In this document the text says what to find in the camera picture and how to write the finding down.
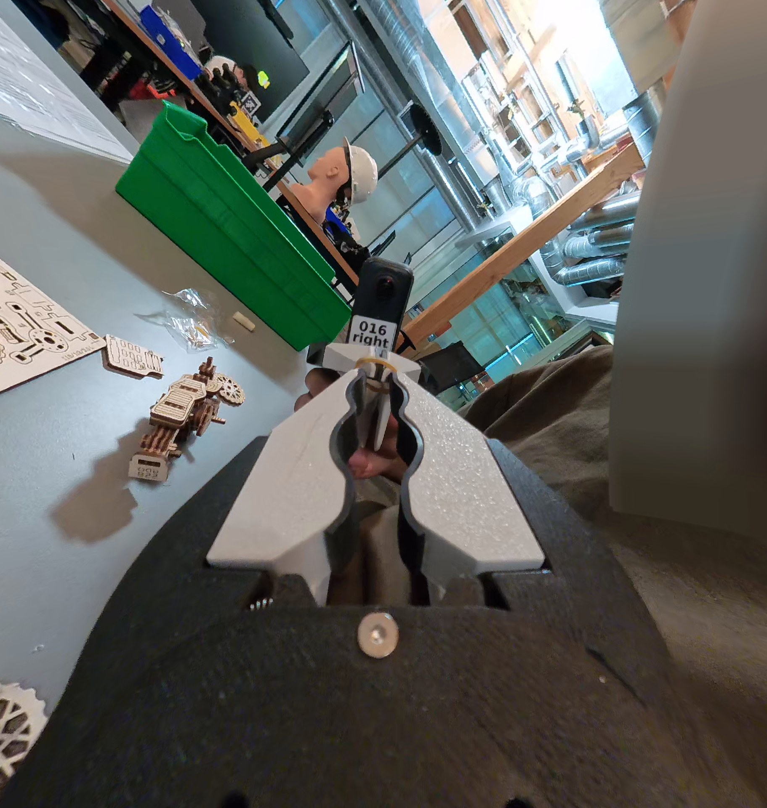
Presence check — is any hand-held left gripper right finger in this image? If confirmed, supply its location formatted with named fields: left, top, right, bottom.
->
left=388, top=371, right=546, bottom=604

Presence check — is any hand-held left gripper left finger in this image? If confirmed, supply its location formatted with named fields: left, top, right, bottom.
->
left=205, top=368, right=367, bottom=608

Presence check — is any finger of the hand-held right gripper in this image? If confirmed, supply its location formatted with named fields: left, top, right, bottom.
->
left=323, top=344, right=379, bottom=450
left=374, top=348, right=423, bottom=450

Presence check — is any yellow rubber band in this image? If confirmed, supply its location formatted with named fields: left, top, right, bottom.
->
left=357, top=357, right=397, bottom=393

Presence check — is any wooden model car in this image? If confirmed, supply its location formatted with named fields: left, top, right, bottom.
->
left=127, top=357, right=246, bottom=484

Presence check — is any monitor on black arm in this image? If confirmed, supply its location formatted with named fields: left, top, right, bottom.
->
left=275, top=39, right=366, bottom=155

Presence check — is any person's right hand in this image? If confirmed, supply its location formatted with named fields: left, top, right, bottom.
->
left=294, top=367, right=422, bottom=484

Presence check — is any black office chair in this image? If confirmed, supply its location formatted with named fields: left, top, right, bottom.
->
left=414, top=341, right=486, bottom=396

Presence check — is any white hard hat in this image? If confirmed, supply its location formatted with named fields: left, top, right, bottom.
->
left=340, top=138, right=379, bottom=207

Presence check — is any mannequin head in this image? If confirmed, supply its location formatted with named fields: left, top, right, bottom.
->
left=302, top=146, right=353, bottom=222

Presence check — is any slanted wooden beam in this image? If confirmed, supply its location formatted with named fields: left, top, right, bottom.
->
left=402, top=142, right=646, bottom=345

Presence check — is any green plastic bin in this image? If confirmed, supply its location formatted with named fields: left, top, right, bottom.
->
left=114, top=100, right=353, bottom=351

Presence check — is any black floor lamp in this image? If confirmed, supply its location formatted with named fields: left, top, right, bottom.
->
left=376, top=103, right=443, bottom=182

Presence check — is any clear plastic bag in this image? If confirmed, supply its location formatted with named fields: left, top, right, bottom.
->
left=135, top=288, right=235, bottom=350

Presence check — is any small slotted wooden piece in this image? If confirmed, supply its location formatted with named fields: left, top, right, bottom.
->
left=100, top=334, right=165, bottom=380

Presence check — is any wooden puzzle sheet with gear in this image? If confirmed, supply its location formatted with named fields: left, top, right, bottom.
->
left=0, top=242, right=106, bottom=402

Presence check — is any large dark monitor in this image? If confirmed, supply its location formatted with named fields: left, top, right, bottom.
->
left=187, top=0, right=312, bottom=125

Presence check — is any small blue parts bin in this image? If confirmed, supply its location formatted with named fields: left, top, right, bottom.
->
left=138, top=5, right=203, bottom=63

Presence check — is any wooden spoked wheel part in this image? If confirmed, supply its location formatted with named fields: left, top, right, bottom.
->
left=0, top=680, right=49, bottom=797

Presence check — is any white instruction sheet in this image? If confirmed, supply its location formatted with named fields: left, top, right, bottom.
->
left=0, top=0, right=135, bottom=166

